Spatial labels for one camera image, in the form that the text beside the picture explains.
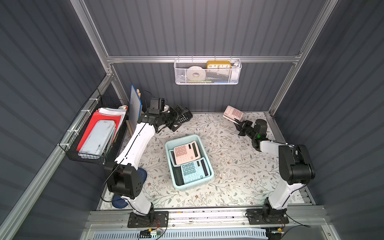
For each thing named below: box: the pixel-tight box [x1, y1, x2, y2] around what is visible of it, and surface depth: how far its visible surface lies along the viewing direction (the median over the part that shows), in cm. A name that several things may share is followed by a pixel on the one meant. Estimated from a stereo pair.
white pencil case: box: [78, 120, 116, 157], surface depth 69 cm
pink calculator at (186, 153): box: [174, 141, 201, 165], surface depth 88 cm
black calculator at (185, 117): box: [179, 110, 193, 124], surface depth 118 cm
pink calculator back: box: [223, 105, 244, 121], surface depth 101 cm
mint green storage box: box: [165, 134, 214, 191], surface depth 86 cm
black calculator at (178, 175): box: [173, 166, 185, 186], surface depth 81 cm
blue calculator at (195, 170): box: [181, 157, 211, 184], surface depth 80 cm
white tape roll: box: [185, 66, 206, 82], surface depth 86 cm
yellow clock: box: [206, 60, 232, 69], surface depth 90 cm
